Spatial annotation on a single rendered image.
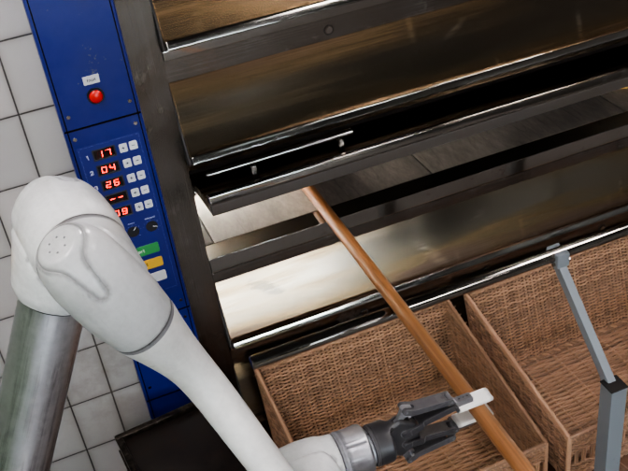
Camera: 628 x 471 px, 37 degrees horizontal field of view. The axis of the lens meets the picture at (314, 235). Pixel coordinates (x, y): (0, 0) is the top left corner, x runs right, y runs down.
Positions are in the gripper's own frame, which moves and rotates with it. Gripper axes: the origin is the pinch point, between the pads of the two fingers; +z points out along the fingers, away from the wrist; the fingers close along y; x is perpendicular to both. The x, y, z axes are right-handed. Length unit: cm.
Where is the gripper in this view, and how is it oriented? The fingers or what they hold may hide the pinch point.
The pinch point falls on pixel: (472, 407)
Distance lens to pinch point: 171.0
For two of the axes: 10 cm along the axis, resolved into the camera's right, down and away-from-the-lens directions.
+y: 1.2, 8.2, 5.6
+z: 9.3, -2.9, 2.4
